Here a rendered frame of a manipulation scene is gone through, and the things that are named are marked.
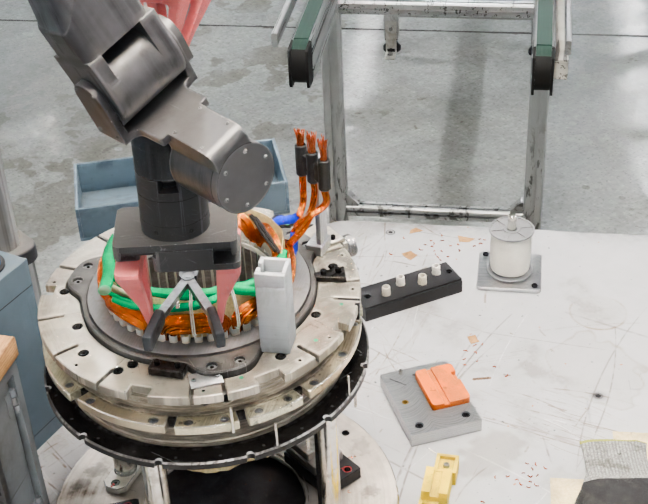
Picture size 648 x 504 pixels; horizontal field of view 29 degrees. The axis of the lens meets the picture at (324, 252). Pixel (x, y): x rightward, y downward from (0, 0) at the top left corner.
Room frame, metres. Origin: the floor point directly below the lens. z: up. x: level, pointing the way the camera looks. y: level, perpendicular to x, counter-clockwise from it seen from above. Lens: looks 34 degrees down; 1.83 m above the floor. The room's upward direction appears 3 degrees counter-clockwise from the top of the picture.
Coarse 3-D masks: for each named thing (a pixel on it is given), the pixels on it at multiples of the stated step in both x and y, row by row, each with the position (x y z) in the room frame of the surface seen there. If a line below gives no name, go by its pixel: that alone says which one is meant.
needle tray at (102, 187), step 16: (272, 144) 1.36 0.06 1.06; (112, 160) 1.33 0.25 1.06; (128, 160) 1.33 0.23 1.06; (80, 176) 1.33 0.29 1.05; (96, 176) 1.33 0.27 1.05; (112, 176) 1.33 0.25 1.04; (128, 176) 1.33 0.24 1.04; (80, 192) 1.30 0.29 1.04; (96, 192) 1.32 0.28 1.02; (112, 192) 1.32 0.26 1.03; (128, 192) 1.32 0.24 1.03; (272, 192) 1.26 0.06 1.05; (288, 192) 1.26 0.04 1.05; (80, 208) 1.22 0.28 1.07; (96, 208) 1.23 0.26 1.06; (112, 208) 1.23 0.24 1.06; (272, 208) 1.26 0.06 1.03; (288, 208) 1.26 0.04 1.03; (80, 224) 1.22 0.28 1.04; (96, 224) 1.23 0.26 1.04; (112, 224) 1.23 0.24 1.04
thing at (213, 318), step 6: (210, 312) 0.86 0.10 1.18; (216, 312) 0.86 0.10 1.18; (210, 318) 0.86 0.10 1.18; (216, 318) 0.86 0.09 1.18; (210, 324) 0.86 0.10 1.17; (216, 324) 0.85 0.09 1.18; (216, 330) 0.84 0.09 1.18; (222, 330) 0.84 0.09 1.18; (216, 336) 0.83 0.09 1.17; (222, 336) 0.84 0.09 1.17; (216, 342) 0.83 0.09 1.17; (222, 342) 0.83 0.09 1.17
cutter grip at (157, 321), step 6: (156, 312) 0.87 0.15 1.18; (162, 312) 0.87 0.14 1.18; (156, 318) 0.86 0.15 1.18; (162, 318) 0.87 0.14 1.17; (150, 324) 0.85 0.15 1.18; (156, 324) 0.85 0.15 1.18; (162, 324) 0.86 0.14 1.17; (150, 330) 0.84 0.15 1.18; (156, 330) 0.85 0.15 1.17; (144, 336) 0.83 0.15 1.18; (150, 336) 0.83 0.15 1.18; (156, 336) 0.85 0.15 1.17; (144, 342) 0.83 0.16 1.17; (150, 342) 0.83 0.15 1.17; (144, 348) 0.83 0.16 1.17; (150, 348) 0.83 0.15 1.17
